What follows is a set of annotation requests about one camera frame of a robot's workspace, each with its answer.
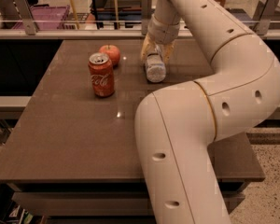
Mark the grey table drawer front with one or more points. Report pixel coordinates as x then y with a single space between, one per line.
85 204

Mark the middle metal railing post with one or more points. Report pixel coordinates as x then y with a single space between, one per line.
145 15

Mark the right metal railing post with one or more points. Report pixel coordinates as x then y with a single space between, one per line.
263 15

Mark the metal railing post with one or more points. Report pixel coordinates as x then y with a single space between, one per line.
26 17
263 15
145 15

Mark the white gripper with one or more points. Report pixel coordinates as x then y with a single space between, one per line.
162 32

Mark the red Coca-Cola can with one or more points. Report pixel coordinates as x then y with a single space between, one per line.
102 76

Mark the purple plastic crate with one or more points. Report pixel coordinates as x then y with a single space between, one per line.
49 18

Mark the left metal railing post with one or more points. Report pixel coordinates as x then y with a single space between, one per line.
26 17

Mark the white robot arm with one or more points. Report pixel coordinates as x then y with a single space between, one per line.
174 125

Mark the glass railing panel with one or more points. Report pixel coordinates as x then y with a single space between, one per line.
84 6

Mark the red apple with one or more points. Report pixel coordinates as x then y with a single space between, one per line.
113 53

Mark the clear plastic water bottle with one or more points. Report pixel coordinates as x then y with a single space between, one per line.
155 66

